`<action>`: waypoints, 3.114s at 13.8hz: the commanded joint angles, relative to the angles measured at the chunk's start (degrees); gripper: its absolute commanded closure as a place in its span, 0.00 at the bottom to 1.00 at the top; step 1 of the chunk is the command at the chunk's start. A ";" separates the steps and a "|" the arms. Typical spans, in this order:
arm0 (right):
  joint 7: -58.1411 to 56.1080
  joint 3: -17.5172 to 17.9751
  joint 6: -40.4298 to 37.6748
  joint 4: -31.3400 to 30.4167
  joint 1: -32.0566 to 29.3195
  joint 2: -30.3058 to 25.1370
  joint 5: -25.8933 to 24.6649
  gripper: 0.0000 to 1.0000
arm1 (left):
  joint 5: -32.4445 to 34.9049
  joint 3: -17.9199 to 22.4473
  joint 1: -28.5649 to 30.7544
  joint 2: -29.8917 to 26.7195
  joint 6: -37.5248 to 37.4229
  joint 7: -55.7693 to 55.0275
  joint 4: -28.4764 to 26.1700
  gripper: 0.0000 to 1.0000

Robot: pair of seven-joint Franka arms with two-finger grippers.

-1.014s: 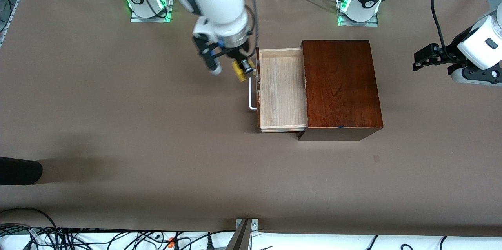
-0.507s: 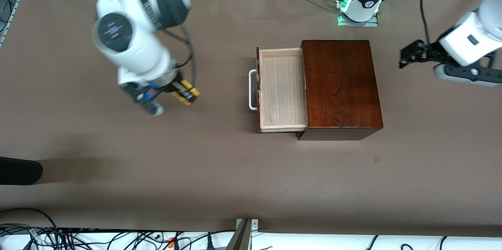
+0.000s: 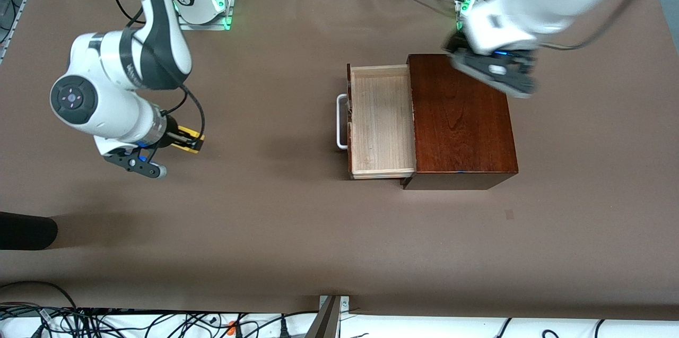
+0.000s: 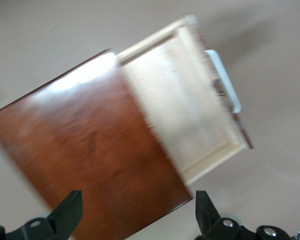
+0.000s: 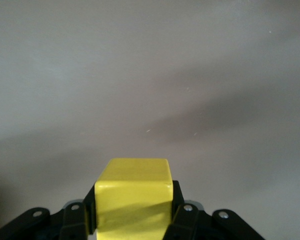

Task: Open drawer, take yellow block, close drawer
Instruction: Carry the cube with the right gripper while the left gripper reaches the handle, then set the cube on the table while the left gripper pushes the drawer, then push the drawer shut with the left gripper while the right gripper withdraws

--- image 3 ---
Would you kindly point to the dark brown wooden cabinet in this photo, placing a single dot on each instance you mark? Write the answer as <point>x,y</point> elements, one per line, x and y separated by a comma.
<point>461,131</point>

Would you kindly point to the aluminium side rail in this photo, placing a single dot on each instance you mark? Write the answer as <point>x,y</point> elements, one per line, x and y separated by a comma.
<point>18,14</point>

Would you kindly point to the black ribbed cylinder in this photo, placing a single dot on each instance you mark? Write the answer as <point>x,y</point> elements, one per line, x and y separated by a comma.
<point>26,231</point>

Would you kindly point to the black power plug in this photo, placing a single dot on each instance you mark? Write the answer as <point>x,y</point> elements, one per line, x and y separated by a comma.
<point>284,328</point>

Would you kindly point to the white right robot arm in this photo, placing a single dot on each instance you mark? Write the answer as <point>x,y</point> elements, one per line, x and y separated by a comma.
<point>106,104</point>

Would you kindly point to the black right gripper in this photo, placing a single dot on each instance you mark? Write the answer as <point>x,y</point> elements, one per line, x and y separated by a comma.
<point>172,138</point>

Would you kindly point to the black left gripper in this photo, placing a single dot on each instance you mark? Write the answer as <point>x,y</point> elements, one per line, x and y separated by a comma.
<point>458,42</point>

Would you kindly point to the light wooden drawer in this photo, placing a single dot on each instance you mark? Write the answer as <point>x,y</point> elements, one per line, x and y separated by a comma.
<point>382,126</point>

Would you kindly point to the yellow block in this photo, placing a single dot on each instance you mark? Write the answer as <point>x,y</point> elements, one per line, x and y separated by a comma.
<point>189,129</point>

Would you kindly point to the brown table cover sheet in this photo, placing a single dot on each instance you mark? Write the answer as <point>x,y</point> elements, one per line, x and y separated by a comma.
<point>265,221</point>

